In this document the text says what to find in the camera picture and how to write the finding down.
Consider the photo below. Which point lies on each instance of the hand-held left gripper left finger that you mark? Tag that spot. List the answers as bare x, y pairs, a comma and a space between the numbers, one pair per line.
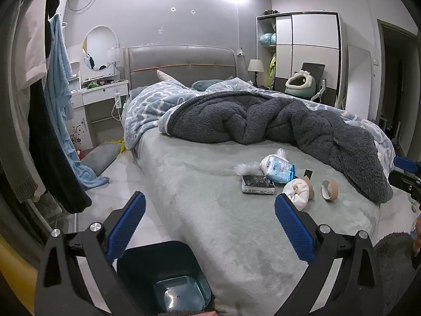
126, 223

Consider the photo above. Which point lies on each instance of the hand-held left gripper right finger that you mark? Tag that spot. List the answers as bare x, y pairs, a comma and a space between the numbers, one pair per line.
292, 228

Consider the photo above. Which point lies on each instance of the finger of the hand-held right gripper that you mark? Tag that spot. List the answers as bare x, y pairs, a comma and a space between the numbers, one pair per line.
406, 184
403, 163

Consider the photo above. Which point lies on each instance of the white sock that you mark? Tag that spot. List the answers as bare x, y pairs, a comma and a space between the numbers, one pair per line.
296, 194

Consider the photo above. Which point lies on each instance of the brown tape roll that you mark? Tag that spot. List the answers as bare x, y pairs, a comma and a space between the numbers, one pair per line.
335, 192
311, 189

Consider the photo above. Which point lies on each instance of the dark blue waste bin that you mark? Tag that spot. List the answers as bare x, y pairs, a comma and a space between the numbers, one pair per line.
148, 263

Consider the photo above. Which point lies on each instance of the black printed box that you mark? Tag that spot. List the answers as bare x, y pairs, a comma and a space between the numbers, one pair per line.
258, 184

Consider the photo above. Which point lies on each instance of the small black card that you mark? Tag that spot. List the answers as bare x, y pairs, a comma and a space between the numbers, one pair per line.
308, 174

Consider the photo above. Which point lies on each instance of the white blue wet wipes packet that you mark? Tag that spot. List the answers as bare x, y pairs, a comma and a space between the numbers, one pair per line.
278, 171

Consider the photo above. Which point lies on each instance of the clear bubble wrap roll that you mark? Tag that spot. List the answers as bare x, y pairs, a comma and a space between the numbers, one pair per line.
246, 168

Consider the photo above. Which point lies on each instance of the clear plastic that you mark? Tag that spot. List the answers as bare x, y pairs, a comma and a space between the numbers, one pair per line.
281, 153

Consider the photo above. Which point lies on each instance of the grey floor cushion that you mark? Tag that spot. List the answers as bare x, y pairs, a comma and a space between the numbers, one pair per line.
98, 158

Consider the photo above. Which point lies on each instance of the yellow cloth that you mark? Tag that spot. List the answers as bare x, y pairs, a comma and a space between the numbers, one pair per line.
121, 144

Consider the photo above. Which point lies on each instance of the person's grey fleece clothing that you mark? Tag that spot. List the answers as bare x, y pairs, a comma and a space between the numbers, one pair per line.
394, 263

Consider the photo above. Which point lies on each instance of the bed with grey-green sheet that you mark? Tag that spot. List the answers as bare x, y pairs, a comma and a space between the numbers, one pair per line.
213, 210

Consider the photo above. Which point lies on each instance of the dark door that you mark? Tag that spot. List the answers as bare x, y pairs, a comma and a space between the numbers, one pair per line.
398, 82

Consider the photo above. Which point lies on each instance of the black hanging garment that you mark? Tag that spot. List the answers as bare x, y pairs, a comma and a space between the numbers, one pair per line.
49, 158

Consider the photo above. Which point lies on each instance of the green cat bed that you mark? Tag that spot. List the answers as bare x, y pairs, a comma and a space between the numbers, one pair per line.
307, 89

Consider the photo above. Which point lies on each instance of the yellow foam pad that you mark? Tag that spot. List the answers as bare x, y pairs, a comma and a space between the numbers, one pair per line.
13, 270

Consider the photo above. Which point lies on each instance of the white power strip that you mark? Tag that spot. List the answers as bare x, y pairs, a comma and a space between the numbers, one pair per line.
117, 101

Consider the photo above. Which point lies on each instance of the white vanity table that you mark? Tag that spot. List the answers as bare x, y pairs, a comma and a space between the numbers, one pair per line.
98, 97

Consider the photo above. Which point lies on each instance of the grey chair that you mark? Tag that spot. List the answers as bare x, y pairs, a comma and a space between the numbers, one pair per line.
312, 69

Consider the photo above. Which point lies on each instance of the blue patterned grey fleece quilt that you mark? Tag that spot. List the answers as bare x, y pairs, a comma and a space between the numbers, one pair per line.
213, 118

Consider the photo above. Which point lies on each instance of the pile of vanity clutter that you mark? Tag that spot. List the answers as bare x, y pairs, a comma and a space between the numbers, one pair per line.
95, 84

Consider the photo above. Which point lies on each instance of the light blue hanging towel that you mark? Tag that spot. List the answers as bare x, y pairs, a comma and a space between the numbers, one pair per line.
59, 82

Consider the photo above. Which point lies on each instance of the dark teal pillow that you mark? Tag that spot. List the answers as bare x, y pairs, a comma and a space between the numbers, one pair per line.
205, 85

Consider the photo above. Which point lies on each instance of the yellow green garment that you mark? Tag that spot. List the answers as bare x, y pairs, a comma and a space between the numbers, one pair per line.
271, 69

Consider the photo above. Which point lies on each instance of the white wardrobe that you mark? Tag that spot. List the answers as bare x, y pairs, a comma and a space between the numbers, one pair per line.
312, 29

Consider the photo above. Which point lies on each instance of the bedside lamp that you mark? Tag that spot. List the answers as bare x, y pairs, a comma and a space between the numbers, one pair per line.
255, 65

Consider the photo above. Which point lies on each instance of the grey padded headboard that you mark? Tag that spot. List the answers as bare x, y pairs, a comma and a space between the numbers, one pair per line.
181, 62

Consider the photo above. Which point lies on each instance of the white hanging garment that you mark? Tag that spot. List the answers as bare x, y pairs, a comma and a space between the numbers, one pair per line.
31, 46

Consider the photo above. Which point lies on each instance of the oval wall mirror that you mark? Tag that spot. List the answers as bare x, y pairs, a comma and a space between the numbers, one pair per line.
102, 46

